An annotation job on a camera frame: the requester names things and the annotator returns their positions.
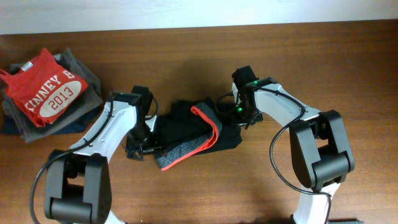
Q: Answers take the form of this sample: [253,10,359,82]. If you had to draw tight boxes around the black leggings with red waistband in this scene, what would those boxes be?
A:
[155,98,243,171]

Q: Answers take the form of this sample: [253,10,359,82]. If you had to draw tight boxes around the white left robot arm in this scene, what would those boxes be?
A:
[42,89,159,223]

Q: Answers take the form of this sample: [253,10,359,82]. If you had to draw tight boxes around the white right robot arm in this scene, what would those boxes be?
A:
[232,78,355,223]

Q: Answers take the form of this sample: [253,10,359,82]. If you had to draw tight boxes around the dark blue folded garment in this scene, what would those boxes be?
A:
[1,106,101,135]

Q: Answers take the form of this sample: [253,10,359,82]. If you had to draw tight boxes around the gray folded garment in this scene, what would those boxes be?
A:
[1,49,103,143]

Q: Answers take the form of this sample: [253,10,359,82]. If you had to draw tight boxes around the red printed t-shirt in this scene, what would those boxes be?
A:
[1,48,88,127]

